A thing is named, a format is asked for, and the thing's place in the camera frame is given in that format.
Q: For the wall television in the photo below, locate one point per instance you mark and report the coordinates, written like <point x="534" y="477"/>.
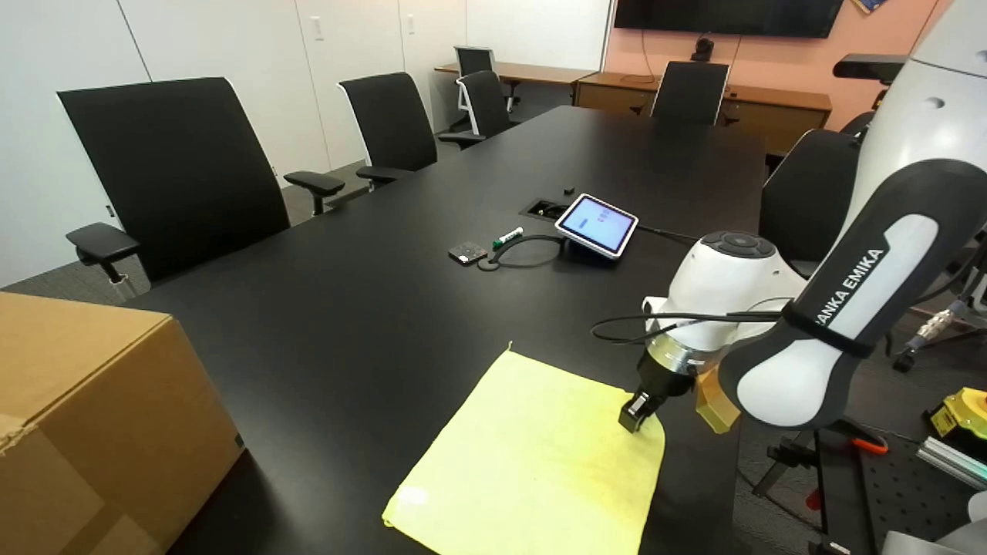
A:
<point x="733" y="16"/>

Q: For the black smartphone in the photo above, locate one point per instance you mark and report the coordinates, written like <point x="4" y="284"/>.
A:
<point x="467" y="255"/>

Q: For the black office chair head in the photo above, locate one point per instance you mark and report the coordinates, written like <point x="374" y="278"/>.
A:
<point x="688" y="94"/>

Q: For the brown cardboard box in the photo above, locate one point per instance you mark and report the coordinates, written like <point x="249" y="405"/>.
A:
<point x="111" y="432"/>

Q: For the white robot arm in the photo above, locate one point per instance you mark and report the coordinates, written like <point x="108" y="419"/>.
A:
<point x="786" y="345"/>

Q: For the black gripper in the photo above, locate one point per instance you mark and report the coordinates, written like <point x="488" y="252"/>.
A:
<point x="666" y="369"/>

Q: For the green marker pen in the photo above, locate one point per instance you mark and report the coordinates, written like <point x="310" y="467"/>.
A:
<point x="507" y="240"/>

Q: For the wooden sideboard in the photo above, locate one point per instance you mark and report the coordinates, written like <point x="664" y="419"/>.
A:
<point x="771" y="116"/>

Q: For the white tablet on stand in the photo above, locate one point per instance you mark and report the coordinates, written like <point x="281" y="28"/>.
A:
<point x="599" y="227"/>

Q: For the black office chair far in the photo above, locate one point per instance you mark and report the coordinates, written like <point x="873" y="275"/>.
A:
<point x="481" y="94"/>

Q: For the black office chair right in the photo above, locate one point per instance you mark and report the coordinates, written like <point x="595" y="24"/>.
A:
<point x="806" y="196"/>

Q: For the yellow towel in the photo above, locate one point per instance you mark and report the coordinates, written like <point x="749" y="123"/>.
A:
<point x="532" y="464"/>

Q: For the black office chair large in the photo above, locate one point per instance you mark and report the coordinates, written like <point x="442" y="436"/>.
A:
<point x="181" y="167"/>

